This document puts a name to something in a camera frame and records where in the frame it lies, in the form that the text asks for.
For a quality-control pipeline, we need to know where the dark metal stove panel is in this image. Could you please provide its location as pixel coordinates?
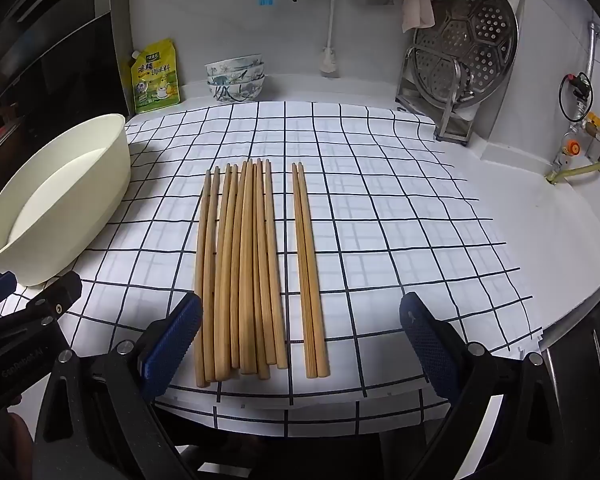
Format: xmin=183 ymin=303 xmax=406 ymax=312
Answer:
xmin=537 ymin=282 xmax=600 ymax=411

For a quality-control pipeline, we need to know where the metal gas pipe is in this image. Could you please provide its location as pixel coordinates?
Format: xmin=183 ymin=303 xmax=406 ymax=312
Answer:
xmin=582 ymin=22 xmax=600 ymax=126

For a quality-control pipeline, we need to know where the black wire loop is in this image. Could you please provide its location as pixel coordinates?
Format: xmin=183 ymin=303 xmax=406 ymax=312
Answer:
xmin=559 ymin=74 xmax=594 ymax=123

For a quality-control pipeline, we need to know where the white power plug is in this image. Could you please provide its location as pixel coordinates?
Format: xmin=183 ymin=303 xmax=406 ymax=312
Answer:
xmin=320 ymin=47 xmax=341 ymax=79

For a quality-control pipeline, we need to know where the perforated steel steamer plate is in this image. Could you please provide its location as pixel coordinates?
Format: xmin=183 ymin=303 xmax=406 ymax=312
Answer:
xmin=412 ymin=0 xmax=520 ymax=108

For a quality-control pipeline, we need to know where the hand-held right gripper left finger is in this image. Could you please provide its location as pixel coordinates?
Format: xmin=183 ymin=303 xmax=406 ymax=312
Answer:
xmin=32 ymin=291 xmax=204 ymax=480

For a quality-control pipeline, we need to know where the tapered wooden chopstick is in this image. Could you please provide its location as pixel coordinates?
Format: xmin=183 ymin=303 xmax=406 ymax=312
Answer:
xmin=291 ymin=162 xmax=317 ymax=380

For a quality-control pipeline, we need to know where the gas valve with orange knob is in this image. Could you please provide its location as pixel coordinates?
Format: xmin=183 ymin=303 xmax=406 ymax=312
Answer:
xmin=555 ymin=122 xmax=600 ymax=167

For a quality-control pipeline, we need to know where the pair of wooden chopsticks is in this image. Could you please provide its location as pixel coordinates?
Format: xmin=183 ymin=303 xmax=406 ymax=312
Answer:
xmin=297 ymin=161 xmax=330 ymax=378

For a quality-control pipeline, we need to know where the floral ceramic bowl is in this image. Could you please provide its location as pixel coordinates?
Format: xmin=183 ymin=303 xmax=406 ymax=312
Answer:
xmin=207 ymin=80 xmax=267 ymax=105
xmin=205 ymin=54 xmax=264 ymax=77
xmin=206 ymin=71 xmax=266 ymax=88

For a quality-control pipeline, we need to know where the row of wooden chopsticks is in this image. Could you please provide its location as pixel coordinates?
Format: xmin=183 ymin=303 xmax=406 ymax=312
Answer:
xmin=194 ymin=157 xmax=289 ymax=389

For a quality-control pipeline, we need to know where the white power cable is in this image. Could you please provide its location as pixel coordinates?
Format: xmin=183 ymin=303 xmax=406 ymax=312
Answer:
xmin=326 ymin=0 xmax=339 ymax=51

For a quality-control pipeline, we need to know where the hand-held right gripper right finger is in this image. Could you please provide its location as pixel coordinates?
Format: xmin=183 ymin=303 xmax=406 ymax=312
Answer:
xmin=399 ymin=291 xmax=572 ymax=480

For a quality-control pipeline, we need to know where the steel dish rack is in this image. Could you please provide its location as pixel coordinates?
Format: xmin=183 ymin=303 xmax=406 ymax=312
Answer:
xmin=396 ymin=45 xmax=476 ymax=143

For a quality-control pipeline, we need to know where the white black checked cloth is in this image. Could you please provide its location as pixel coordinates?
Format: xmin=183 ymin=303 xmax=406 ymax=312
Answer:
xmin=55 ymin=100 xmax=543 ymax=436

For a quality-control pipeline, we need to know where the yellow green seasoning pouch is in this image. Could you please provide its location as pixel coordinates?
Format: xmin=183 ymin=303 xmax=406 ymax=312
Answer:
xmin=130 ymin=37 xmax=181 ymax=115

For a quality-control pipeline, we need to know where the cream plastic basin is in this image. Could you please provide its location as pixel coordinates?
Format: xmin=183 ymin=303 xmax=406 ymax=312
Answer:
xmin=0 ymin=113 xmax=132 ymax=288

